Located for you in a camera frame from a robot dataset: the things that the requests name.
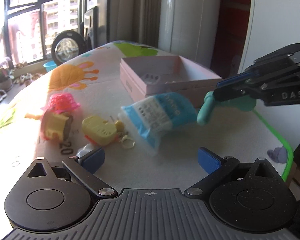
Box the pink cardboard box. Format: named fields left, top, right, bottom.
left=120, top=56, right=222, bottom=107

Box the beige curtain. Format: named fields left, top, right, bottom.
left=107, top=0, right=161, bottom=47

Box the teal plastic toy spoon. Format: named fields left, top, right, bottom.
left=197, top=92, right=256, bottom=126

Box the yellow cheese toy keychain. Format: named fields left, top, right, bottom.
left=82, top=115, right=135, bottom=149

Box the colourful cartoon play mat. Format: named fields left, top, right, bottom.
left=0, top=40, right=294, bottom=230

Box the flower pot with orchids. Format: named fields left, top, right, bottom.
left=0, top=62, right=14, bottom=92

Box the white power adapter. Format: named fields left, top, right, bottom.
left=141, top=73, right=161, bottom=85

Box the blue tissue packet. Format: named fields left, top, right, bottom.
left=119, top=92, right=197, bottom=155

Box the washing machine door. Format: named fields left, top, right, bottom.
left=51, top=30, right=87, bottom=66

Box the blue plastic basin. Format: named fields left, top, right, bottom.
left=43, top=61, right=58, bottom=72

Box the pink plastic strainer basket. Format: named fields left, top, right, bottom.
left=42, top=93, right=81, bottom=114

